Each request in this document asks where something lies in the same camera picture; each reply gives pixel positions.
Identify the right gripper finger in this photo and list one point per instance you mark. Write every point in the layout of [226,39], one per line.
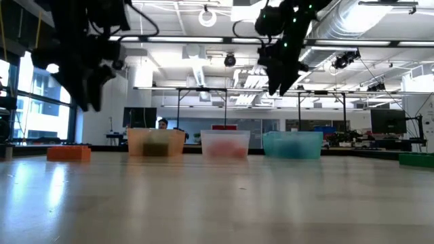
[274,79]
[288,79]

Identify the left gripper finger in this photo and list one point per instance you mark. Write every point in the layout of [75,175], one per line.
[79,89]
[98,84]

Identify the orange toy building block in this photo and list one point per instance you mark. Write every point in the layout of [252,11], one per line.
[68,154]
[223,149]

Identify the green toy building block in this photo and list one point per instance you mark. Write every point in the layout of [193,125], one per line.
[156,149]
[417,160]

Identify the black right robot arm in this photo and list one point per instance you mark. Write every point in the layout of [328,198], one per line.
[298,20]

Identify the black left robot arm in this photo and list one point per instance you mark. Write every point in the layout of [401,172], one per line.
[84,17]

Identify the black round ceiling device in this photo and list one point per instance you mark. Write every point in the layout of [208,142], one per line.
[230,61]
[118,65]

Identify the large black-framed window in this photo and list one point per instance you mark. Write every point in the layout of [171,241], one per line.
[34,108]

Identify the black computer monitor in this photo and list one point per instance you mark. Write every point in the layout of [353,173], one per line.
[139,117]
[388,121]

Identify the dark background desk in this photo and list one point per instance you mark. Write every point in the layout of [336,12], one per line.
[113,135]

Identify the blue box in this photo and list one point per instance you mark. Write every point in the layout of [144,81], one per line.
[323,129]

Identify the teal translucent plastic bin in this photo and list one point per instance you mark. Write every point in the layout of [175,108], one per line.
[312,137]

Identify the red box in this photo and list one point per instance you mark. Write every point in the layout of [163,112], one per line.
[223,127]

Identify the clear translucent plastic bin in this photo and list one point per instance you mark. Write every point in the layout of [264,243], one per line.
[223,135]

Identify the person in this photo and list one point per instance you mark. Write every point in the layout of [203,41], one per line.
[163,124]

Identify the orange translucent plastic bin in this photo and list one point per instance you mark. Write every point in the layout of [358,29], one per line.
[156,133]

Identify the black tripod-mounted device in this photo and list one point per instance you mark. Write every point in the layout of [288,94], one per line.
[6,112]

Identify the dark background robot arms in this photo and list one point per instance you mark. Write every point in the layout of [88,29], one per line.
[346,138]

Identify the black monitor stand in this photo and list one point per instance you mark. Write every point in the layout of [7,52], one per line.
[421,130]

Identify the black ceiling camera rig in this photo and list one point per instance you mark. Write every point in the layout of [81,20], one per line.
[376,87]
[346,60]

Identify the black metal station frame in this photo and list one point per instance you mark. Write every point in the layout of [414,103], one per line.
[203,89]
[344,112]

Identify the silver ventilation duct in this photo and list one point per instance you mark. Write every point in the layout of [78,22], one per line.
[346,23]

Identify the grey short post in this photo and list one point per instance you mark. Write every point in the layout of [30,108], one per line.
[8,152]

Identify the black table edge rail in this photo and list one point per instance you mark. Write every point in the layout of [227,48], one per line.
[193,149]

